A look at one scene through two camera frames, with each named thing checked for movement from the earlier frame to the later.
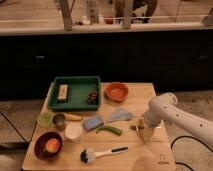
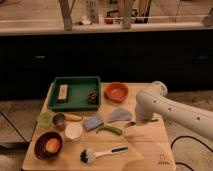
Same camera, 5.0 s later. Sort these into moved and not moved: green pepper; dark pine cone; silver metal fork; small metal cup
Moved: silver metal fork
Not moved: green pepper; dark pine cone; small metal cup
